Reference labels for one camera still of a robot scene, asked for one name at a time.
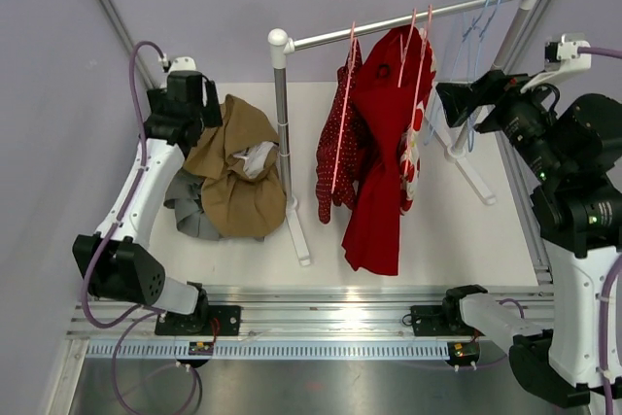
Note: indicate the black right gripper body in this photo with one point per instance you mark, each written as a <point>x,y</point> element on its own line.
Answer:
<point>514,112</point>

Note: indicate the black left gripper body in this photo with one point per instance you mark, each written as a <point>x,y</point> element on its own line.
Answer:
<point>208,115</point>

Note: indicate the grey pleated skirt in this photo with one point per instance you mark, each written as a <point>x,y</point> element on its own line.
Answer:
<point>183,197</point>

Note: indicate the tan skirt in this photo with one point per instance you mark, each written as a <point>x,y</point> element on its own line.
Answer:
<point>241,192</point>

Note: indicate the light blue wire hanger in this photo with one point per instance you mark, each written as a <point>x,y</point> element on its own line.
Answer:
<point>480,30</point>

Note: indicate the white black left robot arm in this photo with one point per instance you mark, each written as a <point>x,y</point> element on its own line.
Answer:
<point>115,261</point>

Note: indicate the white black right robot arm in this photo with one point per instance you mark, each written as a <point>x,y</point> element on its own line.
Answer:
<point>578,211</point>

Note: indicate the red skirt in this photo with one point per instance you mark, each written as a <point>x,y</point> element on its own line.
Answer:
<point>372,237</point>

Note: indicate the pink hanger middle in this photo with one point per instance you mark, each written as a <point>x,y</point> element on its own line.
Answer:
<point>405,47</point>

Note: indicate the pink hanger left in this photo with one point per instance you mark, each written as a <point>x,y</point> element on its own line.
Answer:
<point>350,67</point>

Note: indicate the red white floral garment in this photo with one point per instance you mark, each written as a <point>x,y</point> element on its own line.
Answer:
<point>408,150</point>

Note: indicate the silver clothes rack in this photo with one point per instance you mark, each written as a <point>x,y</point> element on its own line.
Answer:
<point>281,45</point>

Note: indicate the red polka dot garment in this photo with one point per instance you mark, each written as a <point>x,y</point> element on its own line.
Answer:
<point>325,154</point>

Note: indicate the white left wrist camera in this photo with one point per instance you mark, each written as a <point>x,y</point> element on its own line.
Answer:
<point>180,63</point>

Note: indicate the aluminium mounting rail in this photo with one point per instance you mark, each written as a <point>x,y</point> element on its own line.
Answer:
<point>322,313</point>

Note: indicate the white slotted cable duct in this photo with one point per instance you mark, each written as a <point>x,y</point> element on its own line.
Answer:
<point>159,349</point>

